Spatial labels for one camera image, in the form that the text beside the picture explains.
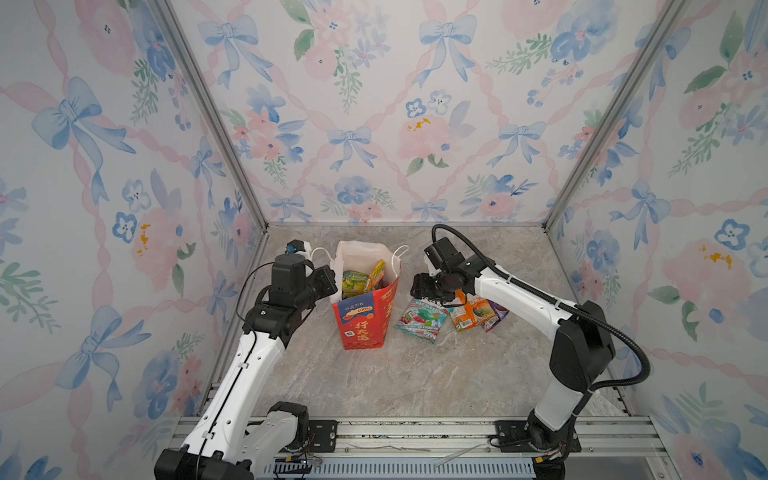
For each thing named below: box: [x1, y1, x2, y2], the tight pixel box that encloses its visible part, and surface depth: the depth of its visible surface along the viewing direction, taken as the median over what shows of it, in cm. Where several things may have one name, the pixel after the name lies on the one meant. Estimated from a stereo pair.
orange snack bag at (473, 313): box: [450, 289, 497, 333], surface depth 94 cm
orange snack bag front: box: [365, 259, 386, 292], surface depth 85 cm
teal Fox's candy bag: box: [394, 299, 449, 345], surface depth 94 cm
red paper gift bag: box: [330, 240, 402, 350], surface depth 83 cm
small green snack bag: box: [342, 270, 369, 300], surface depth 91 cm
